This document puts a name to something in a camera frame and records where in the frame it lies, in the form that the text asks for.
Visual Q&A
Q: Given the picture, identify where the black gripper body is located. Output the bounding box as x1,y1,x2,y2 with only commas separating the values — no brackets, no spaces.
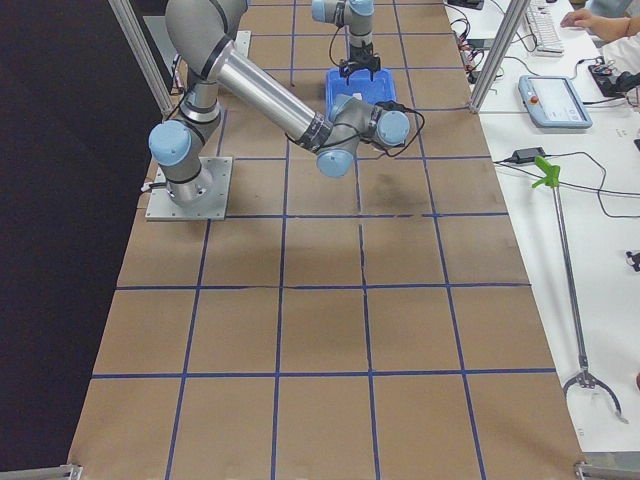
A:
338,43,381,75

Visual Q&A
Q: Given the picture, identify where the blue plastic tray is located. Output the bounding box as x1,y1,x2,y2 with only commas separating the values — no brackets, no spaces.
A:
325,68,397,120

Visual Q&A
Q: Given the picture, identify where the person hand at keyboard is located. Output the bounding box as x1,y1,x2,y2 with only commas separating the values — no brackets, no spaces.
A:
560,9,598,29

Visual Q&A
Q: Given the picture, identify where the black power adapter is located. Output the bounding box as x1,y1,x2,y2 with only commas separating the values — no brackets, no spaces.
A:
511,147,546,164

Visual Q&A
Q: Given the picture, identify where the white keyboard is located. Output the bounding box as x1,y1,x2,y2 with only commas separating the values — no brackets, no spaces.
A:
524,0,564,57

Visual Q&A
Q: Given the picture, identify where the blue teach pendant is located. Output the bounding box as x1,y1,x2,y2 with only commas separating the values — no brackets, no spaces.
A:
518,75,593,130

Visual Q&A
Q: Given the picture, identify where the brown paper table cover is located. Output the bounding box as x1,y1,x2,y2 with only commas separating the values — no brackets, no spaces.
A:
69,1,582,479

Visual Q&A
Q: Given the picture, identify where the usb hub with cables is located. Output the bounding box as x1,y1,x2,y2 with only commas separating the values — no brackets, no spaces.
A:
455,34,486,85

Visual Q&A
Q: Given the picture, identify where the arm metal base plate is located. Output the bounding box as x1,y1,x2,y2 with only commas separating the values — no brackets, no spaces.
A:
145,157,233,221
235,30,251,58

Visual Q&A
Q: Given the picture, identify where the aluminium frame post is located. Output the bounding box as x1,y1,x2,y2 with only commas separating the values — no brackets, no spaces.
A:
468,0,530,113

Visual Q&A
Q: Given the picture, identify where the green handled reacher grabber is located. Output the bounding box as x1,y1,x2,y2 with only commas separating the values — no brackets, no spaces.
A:
531,155,630,425

